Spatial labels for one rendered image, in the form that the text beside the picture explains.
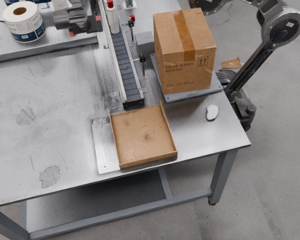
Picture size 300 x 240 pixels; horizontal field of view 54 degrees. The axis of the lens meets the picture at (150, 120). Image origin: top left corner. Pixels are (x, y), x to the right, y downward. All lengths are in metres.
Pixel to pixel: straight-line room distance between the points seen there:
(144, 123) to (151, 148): 0.14
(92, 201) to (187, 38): 1.14
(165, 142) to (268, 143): 1.24
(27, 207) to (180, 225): 0.98
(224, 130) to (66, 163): 0.74
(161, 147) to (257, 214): 1.04
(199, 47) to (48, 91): 0.83
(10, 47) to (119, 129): 0.88
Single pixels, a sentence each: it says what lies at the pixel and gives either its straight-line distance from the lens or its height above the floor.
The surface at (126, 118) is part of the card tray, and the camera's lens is 1.45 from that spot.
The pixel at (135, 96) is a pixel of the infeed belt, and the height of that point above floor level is 0.88.
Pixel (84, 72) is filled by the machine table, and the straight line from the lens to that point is 1.71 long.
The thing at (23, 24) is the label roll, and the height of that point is 1.00.
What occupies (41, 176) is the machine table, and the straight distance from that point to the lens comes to 1.39.
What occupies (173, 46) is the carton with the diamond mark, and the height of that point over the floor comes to 1.12.
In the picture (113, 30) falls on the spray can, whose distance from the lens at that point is 1.82.
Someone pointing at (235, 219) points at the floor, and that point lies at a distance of 2.13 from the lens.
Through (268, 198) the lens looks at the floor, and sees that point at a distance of 2.24.
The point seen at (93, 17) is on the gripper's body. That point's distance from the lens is 1.32.
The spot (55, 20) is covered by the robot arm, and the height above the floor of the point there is 1.33.
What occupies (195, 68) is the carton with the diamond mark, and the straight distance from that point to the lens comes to 1.41.
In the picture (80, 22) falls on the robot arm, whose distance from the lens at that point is 1.21.
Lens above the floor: 1.99
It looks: 54 degrees down
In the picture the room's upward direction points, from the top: 5 degrees counter-clockwise
